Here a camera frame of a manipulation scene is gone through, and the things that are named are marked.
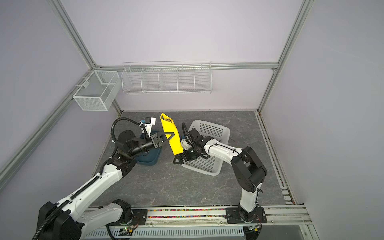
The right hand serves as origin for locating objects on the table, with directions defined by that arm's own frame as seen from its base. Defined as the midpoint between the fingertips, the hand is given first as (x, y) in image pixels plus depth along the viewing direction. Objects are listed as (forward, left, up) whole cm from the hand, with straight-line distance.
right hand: (180, 161), depth 85 cm
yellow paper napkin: (+5, +3, +26) cm, 27 cm away
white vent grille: (-33, -25, -9) cm, 42 cm away
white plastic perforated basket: (+1, -18, -8) cm, 20 cm away
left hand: (0, 0, +24) cm, 24 cm away
